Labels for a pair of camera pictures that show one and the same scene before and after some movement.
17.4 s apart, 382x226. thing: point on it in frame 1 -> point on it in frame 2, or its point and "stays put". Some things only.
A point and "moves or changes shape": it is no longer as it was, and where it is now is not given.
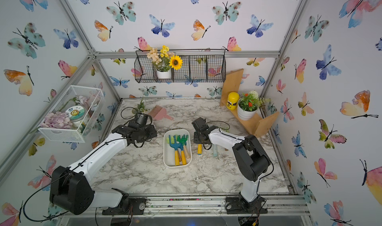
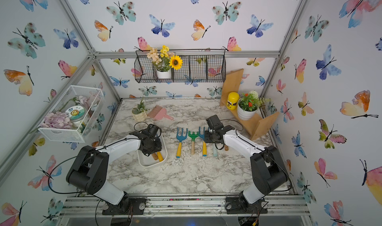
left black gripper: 152,130 -> 159,147
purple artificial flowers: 56,120 stays put
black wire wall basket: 198,65 stays put
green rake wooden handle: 183,139 -> 193,136
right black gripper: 195,139 -> 206,137
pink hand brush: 158,113 stays put
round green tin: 76,113 stays put
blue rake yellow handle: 199,149 moves or changes shape
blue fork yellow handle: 176,146 -> 181,138
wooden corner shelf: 232,83 stays put
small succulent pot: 141,108 stays put
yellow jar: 233,99 stays put
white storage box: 177,148 -> 146,161
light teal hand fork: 215,150 stays put
